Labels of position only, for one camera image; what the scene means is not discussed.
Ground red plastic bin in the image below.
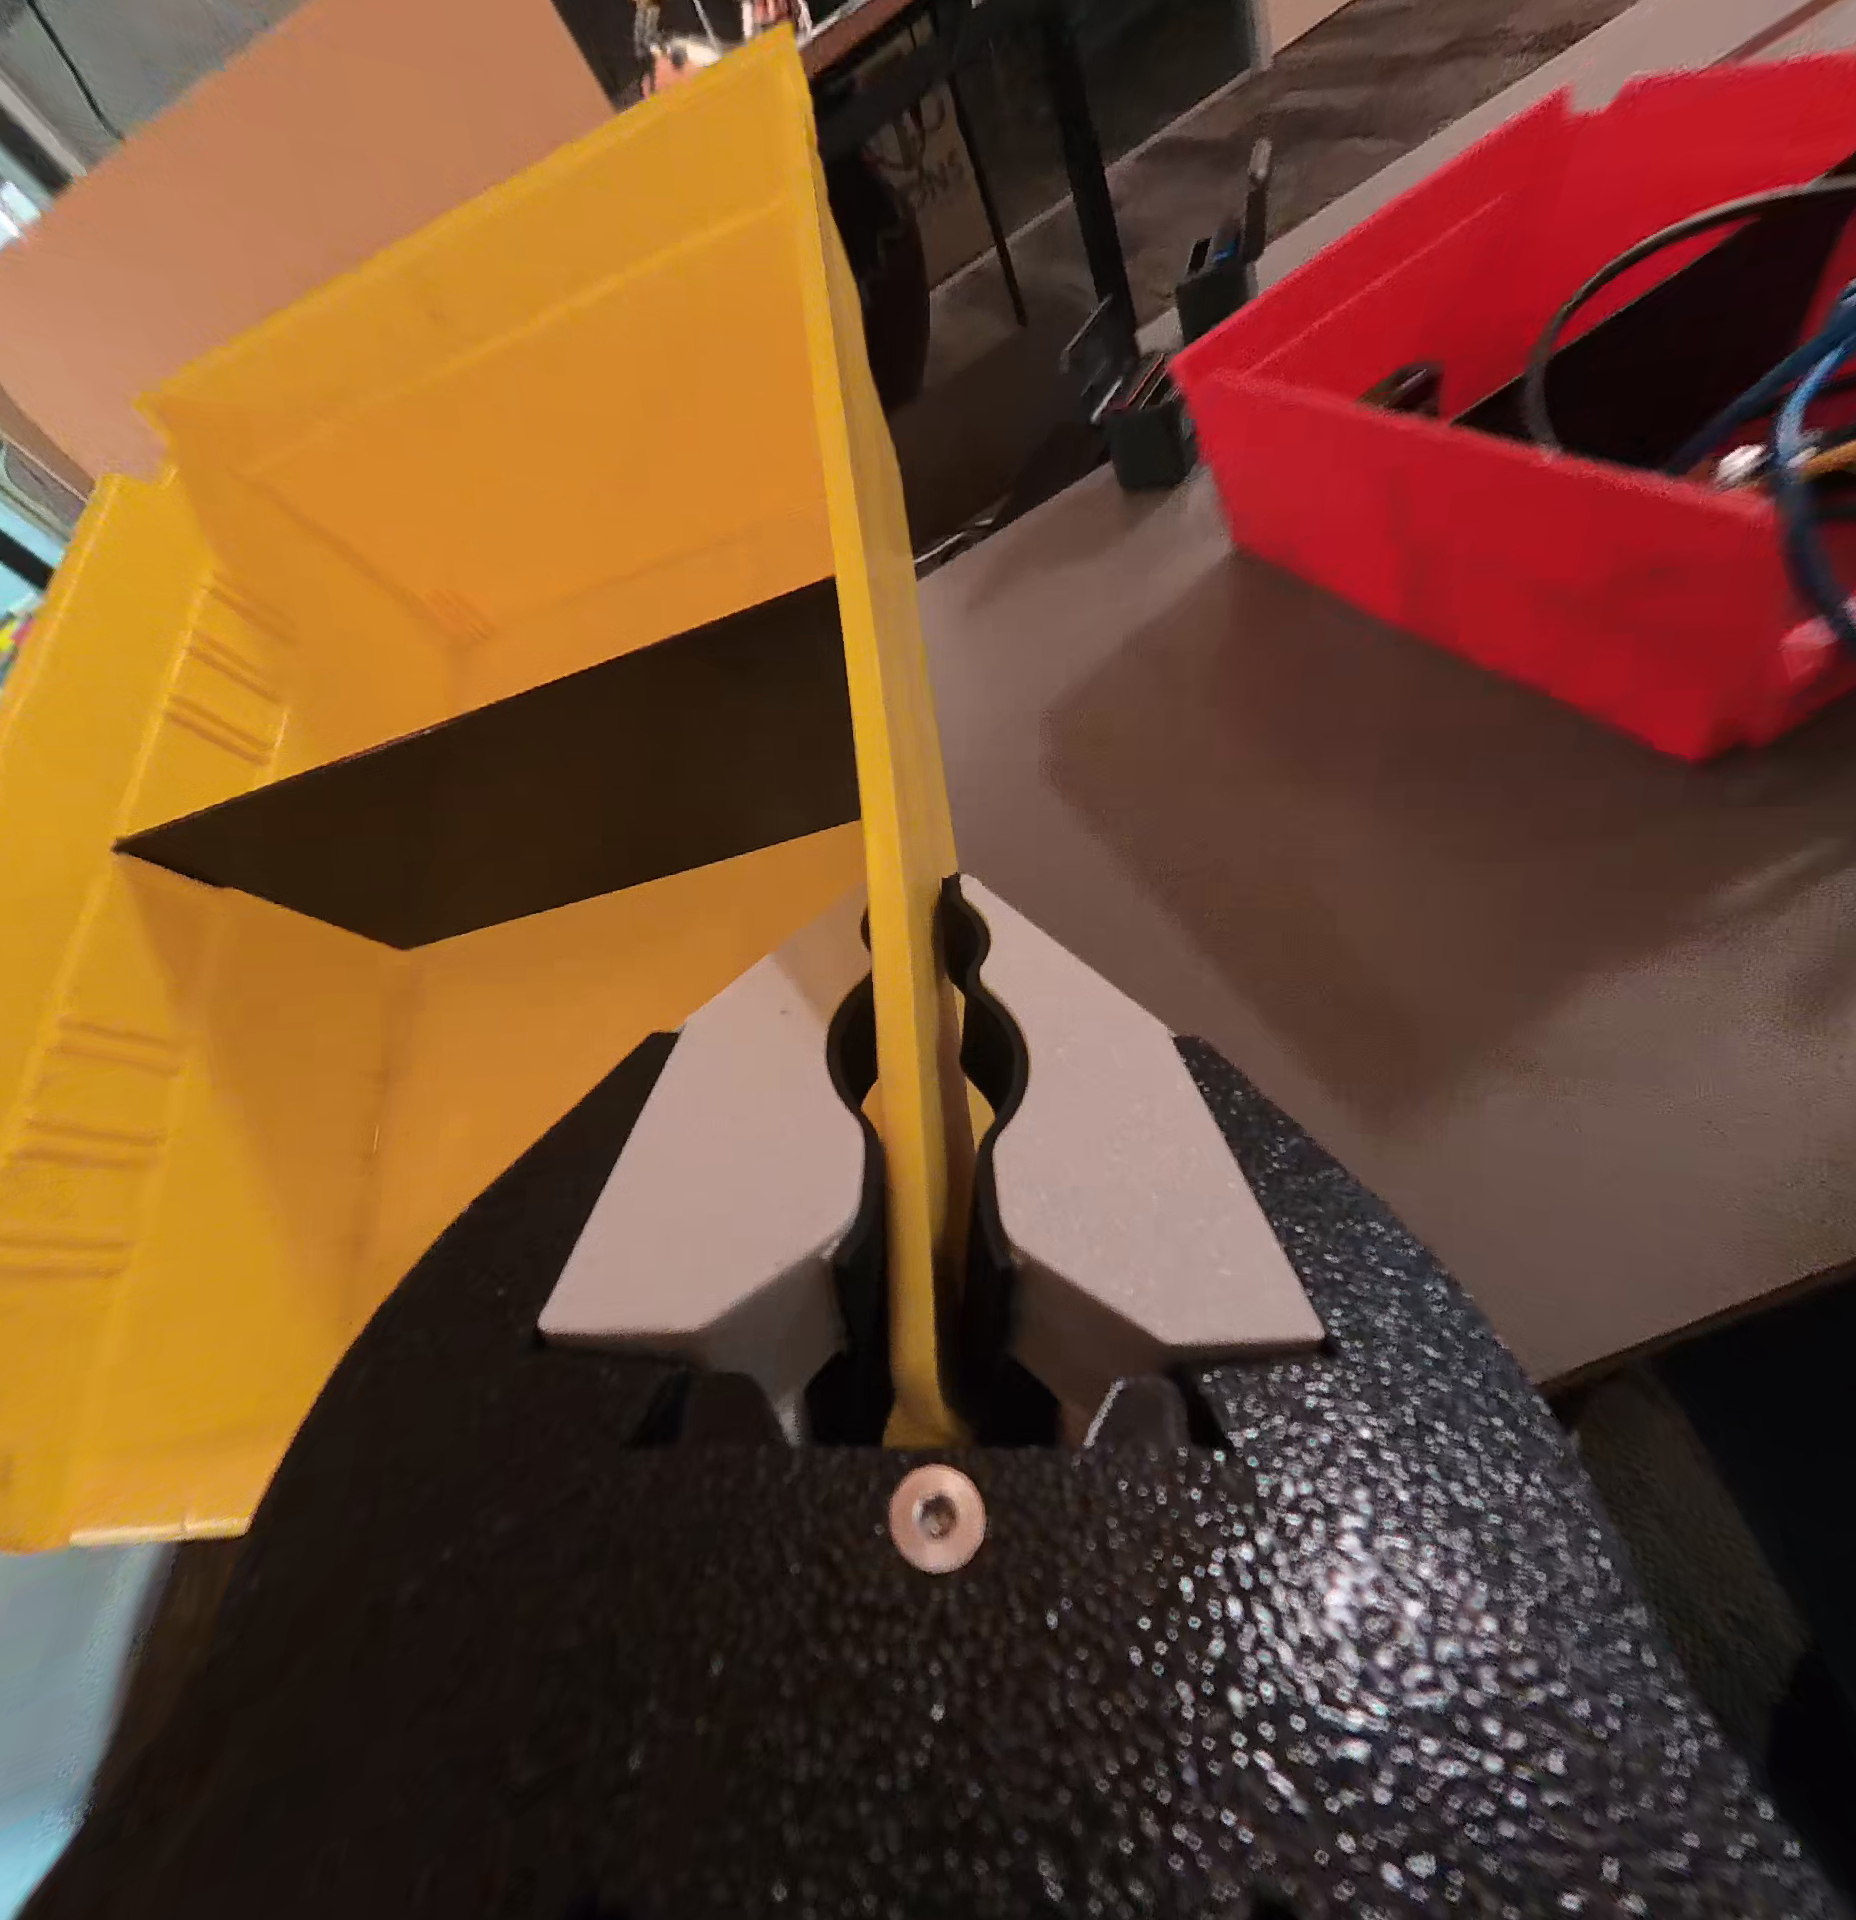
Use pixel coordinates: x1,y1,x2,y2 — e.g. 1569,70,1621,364
1169,53,1856,762

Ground black bin divider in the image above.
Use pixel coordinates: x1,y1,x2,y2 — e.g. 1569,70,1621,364
115,582,872,951

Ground orange cable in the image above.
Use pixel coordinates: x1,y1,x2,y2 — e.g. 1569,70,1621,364
1708,427,1856,488

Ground black cable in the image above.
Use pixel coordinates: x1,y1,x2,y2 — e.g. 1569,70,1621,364
1520,166,1856,454

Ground yellow plastic bin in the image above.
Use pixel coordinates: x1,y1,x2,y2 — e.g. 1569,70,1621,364
0,22,968,1553

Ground beige wooden board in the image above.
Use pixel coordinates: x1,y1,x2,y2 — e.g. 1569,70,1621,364
0,0,614,481

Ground blue ethernet cable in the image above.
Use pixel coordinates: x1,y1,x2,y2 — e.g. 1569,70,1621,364
1665,270,1856,676

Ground black clamp devices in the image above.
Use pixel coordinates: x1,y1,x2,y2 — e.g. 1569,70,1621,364
1175,142,1267,346

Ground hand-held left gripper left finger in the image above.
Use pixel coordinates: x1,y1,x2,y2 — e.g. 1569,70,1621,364
536,904,893,1445

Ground wooden desk with black legs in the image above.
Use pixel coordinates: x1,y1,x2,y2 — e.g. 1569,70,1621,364
801,0,1157,362

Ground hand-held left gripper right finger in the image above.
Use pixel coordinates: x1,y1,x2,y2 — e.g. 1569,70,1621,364
939,876,1331,1445

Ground small black block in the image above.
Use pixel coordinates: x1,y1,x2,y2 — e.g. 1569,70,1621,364
1101,375,1203,490

